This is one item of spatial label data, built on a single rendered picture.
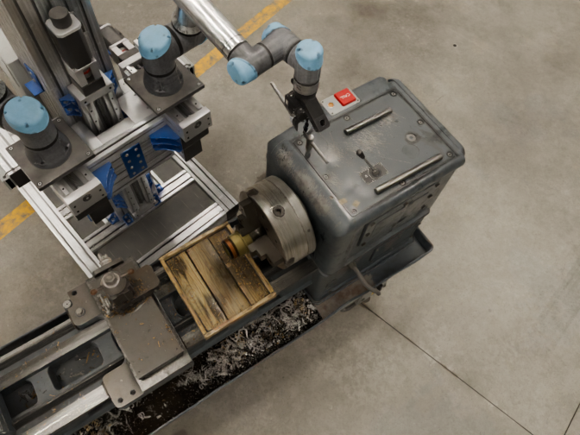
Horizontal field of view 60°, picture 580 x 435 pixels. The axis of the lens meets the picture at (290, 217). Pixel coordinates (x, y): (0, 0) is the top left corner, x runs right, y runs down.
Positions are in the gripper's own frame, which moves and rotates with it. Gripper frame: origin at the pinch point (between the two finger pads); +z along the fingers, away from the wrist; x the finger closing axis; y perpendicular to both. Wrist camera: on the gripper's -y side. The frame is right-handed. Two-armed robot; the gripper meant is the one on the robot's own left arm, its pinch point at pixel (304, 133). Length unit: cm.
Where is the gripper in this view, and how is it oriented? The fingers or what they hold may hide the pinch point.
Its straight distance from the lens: 166.9
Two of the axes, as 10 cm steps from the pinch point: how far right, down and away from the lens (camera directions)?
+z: -0.6, 4.5, 8.9
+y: -5.5, -7.6, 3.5
